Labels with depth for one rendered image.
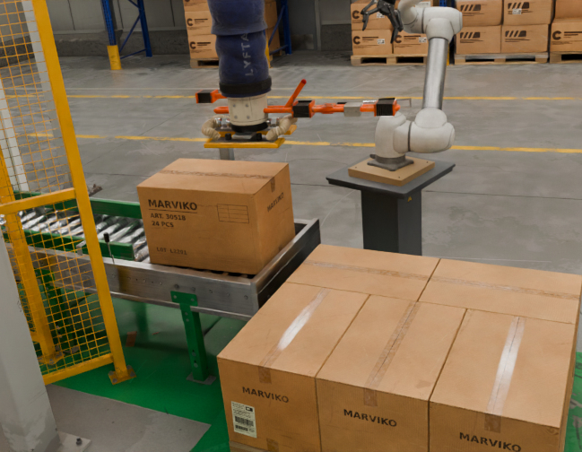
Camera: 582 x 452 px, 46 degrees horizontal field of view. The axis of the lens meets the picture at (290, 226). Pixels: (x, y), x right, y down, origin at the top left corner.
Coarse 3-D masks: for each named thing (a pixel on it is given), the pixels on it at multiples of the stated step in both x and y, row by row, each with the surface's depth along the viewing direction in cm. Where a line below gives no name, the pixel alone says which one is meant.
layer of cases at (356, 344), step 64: (320, 256) 323; (384, 256) 317; (256, 320) 276; (320, 320) 271; (384, 320) 267; (448, 320) 264; (512, 320) 260; (576, 320) 256; (256, 384) 252; (320, 384) 238; (384, 384) 231; (448, 384) 228; (512, 384) 225; (320, 448) 252; (384, 448) 238; (448, 448) 226; (512, 448) 215
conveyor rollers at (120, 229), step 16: (48, 208) 416; (32, 224) 394; (64, 224) 391; (80, 224) 390; (96, 224) 389; (112, 224) 388; (128, 224) 387; (112, 240) 362; (128, 240) 360; (144, 240) 358; (144, 256) 344; (208, 272) 317; (224, 272) 316
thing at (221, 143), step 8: (256, 136) 291; (208, 144) 295; (216, 144) 294; (224, 144) 293; (232, 144) 292; (240, 144) 291; (248, 144) 290; (256, 144) 289; (264, 144) 288; (272, 144) 287; (280, 144) 289
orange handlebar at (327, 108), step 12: (216, 96) 328; (216, 108) 302; (228, 108) 302; (276, 108) 293; (288, 108) 291; (312, 108) 288; (324, 108) 287; (336, 108) 285; (360, 108) 282; (372, 108) 281; (396, 108) 278
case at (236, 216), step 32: (192, 160) 343; (160, 192) 311; (192, 192) 305; (224, 192) 298; (256, 192) 295; (288, 192) 329; (160, 224) 319; (192, 224) 312; (224, 224) 305; (256, 224) 299; (288, 224) 332; (160, 256) 327; (192, 256) 320; (224, 256) 313; (256, 256) 306
